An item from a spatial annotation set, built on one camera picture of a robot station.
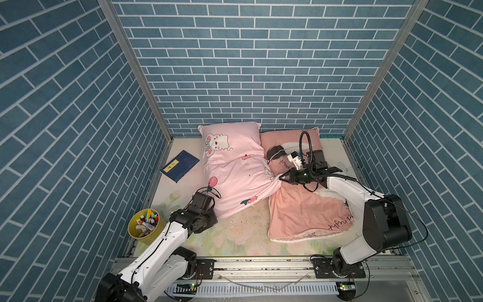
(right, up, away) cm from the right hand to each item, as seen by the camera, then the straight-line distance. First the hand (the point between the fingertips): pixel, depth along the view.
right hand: (282, 178), depth 86 cm
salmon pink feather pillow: (+6, -16, -1) cm, 17 cm away
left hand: (-29, -18, -4) cm, 35 cm away
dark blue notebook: (-57, +3, +19) cm, 60 cm away
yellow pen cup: (-56, -17, -14) cm, 60 cm away
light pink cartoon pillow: (-22, +5, +5) cm, 23 cm away
